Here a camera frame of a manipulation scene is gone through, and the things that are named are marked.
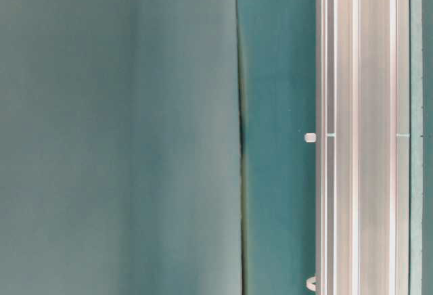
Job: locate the white zip tie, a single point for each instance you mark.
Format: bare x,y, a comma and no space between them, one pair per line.
311,284
310,137

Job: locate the green cutting mat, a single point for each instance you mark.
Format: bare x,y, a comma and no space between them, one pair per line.
278,90

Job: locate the large silver metal rail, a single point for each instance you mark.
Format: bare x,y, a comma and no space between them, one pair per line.
363,147

